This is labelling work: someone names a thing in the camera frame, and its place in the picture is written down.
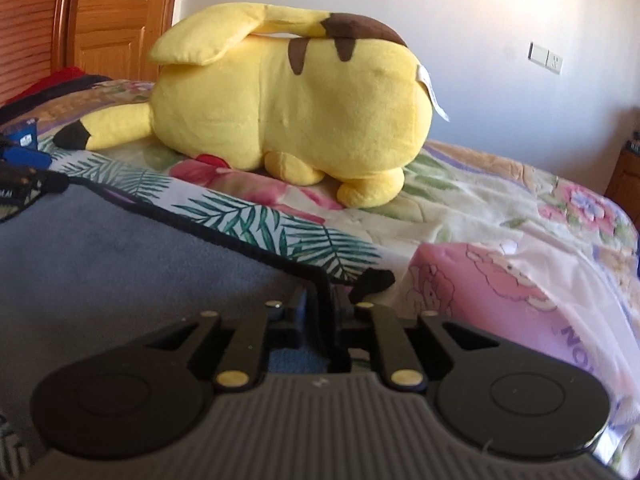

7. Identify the purple and grey towel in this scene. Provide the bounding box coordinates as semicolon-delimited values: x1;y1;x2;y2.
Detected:
0;173;396;461

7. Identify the blue cup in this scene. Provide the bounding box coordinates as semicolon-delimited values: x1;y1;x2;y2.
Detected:
1;118;38;150

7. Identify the red dark blanket edge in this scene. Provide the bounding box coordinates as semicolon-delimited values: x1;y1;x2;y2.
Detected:
0;66;111;125

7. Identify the palm leaf print cloth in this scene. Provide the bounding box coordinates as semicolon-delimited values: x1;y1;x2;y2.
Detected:
1;144;381;479

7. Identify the pink tissue pack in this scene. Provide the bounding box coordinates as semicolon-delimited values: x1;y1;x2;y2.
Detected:
385;237;639;478

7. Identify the wooden louvered wardrobe door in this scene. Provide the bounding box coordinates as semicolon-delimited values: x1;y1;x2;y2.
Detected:
1;0;175;100

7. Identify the floral bed quilt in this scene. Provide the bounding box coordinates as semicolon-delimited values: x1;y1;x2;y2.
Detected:
1;80;639;333

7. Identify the yellow Pikachu plush toy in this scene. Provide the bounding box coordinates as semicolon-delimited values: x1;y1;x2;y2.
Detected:
53;2;442;208

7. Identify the wooden cabinet row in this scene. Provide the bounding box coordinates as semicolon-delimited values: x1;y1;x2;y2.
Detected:
605;131;640;226

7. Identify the white wall switch outlet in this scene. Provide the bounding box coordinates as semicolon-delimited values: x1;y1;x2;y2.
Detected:
528;42;563;75

